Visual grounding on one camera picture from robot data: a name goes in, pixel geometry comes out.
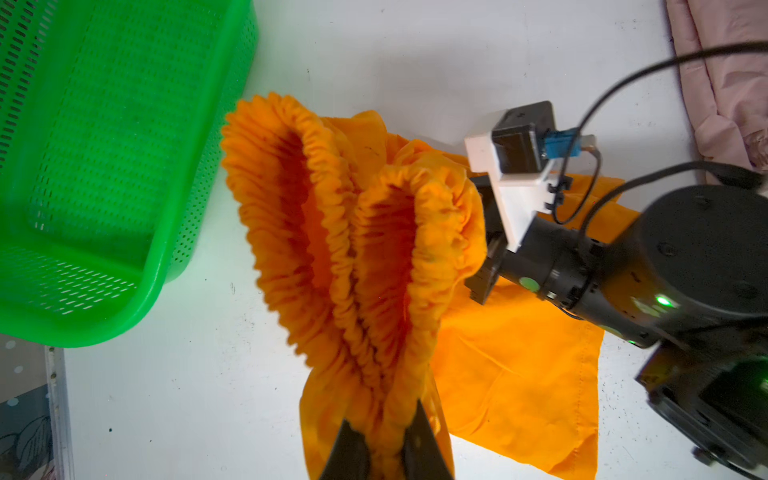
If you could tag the green plastic basket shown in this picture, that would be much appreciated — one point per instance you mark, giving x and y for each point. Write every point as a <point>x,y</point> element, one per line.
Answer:
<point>111,119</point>

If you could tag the orange shorts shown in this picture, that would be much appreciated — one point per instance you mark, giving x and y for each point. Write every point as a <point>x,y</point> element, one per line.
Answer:
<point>363,241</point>

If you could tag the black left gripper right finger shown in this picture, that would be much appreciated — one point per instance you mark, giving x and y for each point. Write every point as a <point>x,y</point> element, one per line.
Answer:
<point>421,456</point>

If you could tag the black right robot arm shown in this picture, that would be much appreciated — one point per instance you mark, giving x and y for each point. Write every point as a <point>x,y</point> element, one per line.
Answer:
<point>688,279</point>

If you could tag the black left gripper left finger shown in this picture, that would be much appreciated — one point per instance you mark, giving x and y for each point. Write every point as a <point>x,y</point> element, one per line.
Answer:
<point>349,458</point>

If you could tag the pink shorts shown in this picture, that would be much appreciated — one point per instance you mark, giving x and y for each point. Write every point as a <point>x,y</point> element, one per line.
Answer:
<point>725,97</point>

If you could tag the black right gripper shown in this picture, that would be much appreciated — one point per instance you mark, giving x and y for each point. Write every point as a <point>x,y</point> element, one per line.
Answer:
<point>546,263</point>

